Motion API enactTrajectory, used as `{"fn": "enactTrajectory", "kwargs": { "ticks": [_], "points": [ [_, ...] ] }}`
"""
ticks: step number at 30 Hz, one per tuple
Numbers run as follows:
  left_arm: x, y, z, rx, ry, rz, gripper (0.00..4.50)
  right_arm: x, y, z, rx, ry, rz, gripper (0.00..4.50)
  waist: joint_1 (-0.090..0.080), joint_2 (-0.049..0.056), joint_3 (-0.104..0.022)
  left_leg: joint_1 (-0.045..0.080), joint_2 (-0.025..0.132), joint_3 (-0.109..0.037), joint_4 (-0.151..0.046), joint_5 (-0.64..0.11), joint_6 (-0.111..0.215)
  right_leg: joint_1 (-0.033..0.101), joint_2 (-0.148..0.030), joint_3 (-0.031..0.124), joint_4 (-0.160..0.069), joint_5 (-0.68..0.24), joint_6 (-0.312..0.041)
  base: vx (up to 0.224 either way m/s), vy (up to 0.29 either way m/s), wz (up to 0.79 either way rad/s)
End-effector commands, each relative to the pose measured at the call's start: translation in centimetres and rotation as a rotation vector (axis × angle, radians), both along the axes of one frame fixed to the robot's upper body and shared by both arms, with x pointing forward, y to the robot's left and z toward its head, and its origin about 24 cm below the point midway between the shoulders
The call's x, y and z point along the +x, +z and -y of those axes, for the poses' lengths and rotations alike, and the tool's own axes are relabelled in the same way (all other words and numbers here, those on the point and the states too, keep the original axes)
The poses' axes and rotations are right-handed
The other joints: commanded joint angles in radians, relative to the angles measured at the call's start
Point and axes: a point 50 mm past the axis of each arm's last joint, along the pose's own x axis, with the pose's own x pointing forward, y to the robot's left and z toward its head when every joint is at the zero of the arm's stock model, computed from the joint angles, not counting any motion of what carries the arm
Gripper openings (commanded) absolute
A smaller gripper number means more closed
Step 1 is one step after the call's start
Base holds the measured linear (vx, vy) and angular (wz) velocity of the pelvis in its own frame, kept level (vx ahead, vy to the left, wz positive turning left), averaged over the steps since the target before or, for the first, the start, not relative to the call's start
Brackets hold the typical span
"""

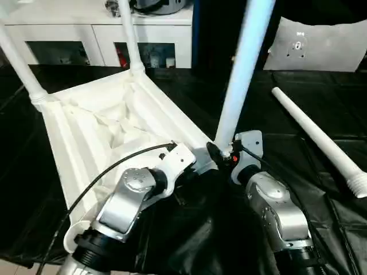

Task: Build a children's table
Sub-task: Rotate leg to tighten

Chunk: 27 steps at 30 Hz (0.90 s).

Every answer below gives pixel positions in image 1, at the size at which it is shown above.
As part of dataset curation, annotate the white plastic table leg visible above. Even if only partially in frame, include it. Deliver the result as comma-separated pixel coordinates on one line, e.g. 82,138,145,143
213,0,278,156
271,87,367,200
117,0,146,75
0,25,48,105

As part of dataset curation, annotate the white plastic table top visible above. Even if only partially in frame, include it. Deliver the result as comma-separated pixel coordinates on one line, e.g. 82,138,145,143
33,68,223,254

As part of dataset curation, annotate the black work mat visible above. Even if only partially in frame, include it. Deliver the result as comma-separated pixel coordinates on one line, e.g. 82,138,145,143
0,63,367,275

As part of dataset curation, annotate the cluster of small bottles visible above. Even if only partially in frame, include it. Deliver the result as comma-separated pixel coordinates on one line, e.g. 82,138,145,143
114,44,176,69

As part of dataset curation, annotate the black cabinet with yellow label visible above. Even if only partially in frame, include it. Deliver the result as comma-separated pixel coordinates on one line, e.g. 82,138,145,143
193,0,283,72

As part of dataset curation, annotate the white cushion with badge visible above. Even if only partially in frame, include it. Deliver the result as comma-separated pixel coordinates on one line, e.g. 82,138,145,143
267,15,367,73

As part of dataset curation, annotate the grey bag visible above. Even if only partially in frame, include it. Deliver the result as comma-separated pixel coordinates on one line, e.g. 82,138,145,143
132,0,193,15

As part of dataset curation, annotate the white cabinet with glass doors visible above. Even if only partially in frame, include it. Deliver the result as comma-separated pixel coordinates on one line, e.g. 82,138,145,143
0,0,194,69

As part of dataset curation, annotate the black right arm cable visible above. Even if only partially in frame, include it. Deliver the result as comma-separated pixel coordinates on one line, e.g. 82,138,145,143
240,146,325,261

